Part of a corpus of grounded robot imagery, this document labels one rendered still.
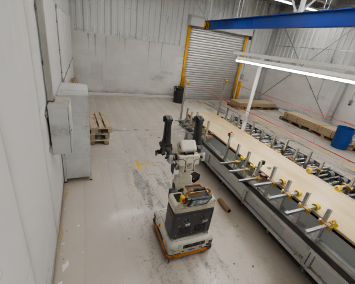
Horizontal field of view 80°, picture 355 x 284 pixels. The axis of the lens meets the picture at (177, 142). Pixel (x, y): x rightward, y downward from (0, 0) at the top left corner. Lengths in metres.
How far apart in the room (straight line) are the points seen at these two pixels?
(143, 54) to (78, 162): 7.03
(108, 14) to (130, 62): 1.90
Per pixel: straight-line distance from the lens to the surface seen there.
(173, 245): 2.80
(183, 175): 2.72
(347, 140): 8.79
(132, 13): 10.05
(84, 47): 9.85
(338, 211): 3.25
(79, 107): 3.63
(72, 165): 4.06
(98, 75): 9.97
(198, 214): 2.68
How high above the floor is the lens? 2.42
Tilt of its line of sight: 24 degrees down
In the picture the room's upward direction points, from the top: 8 degrees clockwise
